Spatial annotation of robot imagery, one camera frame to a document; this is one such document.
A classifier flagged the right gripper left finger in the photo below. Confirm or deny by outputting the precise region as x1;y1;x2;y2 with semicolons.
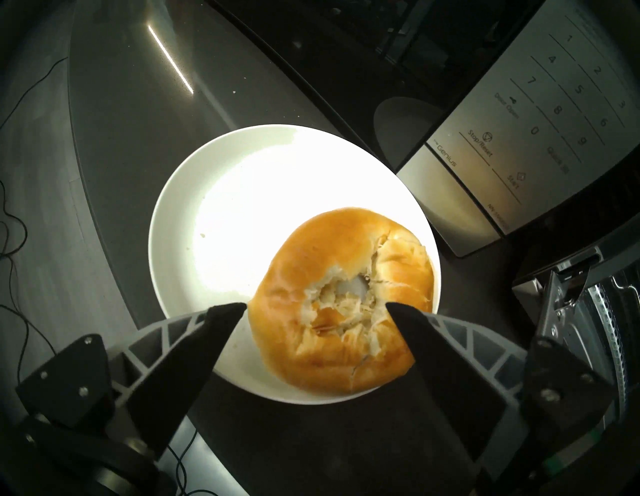
15;301;248;460

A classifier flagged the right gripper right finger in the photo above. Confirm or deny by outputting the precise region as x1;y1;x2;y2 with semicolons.
385;301;614;462

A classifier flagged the white round plate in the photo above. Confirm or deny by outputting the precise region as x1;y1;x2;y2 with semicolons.
148;124;442;405

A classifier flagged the sliced bagel half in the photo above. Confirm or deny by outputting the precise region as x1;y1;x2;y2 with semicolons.
248;207;435;395

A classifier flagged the stainless steel toaster oven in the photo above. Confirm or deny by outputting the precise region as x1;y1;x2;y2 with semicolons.
512;220;640;426

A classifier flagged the metal oven rack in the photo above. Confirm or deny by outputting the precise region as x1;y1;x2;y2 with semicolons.
585;270;637;417

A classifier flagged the black microwave oven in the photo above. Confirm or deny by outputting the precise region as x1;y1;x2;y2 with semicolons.
210;0;640;259

